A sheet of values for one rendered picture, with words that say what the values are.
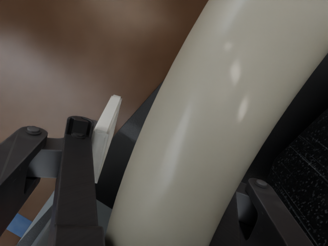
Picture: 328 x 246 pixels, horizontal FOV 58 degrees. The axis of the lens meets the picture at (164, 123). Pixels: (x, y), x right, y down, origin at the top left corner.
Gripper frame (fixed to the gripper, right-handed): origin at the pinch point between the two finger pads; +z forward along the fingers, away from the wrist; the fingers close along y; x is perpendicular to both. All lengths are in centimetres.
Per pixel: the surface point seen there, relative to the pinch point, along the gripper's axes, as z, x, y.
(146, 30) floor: 86, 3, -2
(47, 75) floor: 87, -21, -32
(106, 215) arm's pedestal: 76, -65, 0
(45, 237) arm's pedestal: 53, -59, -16
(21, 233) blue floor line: 84, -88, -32
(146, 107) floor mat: 83, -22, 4
